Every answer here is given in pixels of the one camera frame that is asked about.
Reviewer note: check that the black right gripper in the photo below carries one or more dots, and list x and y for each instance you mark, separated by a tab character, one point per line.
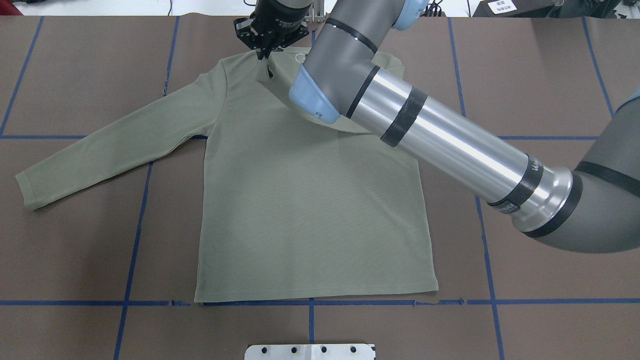
278	26

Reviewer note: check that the olive green long-sleeve shirt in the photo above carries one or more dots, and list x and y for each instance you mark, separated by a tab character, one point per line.
293	207

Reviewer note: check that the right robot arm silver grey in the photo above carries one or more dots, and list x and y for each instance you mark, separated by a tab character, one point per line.
592	209

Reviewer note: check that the black box with white label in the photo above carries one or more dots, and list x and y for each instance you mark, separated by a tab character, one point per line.
516	8

